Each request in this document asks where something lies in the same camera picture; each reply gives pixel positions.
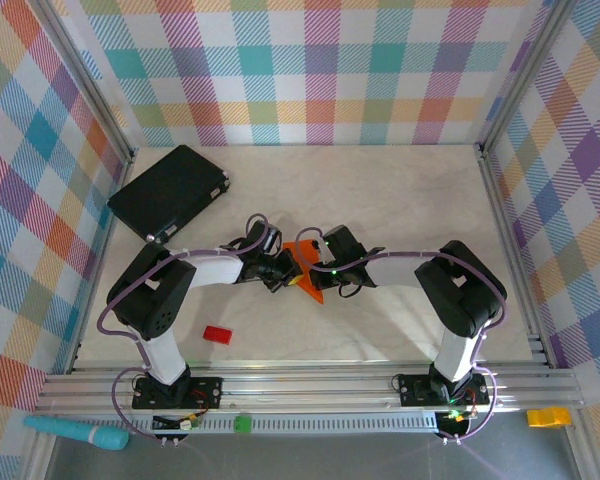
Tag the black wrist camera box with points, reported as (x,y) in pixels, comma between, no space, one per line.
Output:
(262,237)
(342,242)

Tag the aluminium profile frame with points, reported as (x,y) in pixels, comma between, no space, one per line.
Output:
(305,395)

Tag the teal toy microphone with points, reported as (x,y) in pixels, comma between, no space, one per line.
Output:
(80,432)

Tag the small green block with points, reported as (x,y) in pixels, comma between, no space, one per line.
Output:
(242,423)

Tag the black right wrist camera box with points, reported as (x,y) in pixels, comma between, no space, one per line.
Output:
(342,242)

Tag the orange square paper sheet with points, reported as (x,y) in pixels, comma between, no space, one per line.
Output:
(312,287)

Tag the black flat case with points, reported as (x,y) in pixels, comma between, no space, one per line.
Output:
(167,192)

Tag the red plastic block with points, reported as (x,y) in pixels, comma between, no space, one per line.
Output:
(218,335)

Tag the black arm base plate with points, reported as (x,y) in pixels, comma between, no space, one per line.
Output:
(205,392)
(412,390)

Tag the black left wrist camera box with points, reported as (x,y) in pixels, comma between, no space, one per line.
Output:
(262,237)

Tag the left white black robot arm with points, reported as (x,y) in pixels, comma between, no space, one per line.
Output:
(150,295)

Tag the yellow plastic block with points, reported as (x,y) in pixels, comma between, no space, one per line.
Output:
(547,416)

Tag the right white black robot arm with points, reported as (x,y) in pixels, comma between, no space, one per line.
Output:
(460,290)

